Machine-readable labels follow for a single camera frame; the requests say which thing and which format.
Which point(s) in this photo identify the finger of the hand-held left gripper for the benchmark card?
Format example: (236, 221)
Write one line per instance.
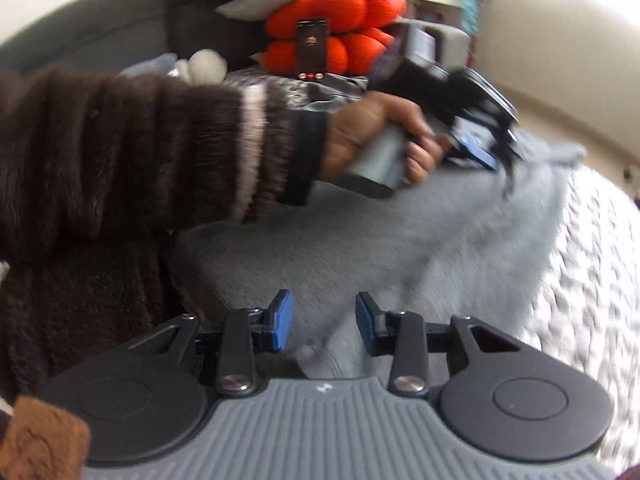
(510, 160)
(477, 152)

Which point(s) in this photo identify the red ball cushion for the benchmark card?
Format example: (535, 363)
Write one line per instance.
(345, 5)

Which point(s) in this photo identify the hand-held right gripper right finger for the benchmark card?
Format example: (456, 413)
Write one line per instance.
(364, 322)

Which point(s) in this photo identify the blue printed plastic bag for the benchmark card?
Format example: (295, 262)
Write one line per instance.
(471, 15)

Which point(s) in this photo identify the grey fabric sofa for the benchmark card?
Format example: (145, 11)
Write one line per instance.
(100, 25)

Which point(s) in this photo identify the person's left hand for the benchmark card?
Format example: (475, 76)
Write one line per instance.
(360, 120)

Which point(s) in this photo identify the grey white quilted blanket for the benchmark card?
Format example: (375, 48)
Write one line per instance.
(590, 310)

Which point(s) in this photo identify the white plush toy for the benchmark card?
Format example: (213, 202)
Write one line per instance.
(207, 62)

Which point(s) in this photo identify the grey sweatshirt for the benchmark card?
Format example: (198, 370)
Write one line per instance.
(400, 260)

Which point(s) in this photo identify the person's brown fleece robe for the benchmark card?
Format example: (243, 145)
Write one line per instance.
(75, 320)

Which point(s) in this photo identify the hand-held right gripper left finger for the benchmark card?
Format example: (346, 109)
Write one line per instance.
(284, 320)

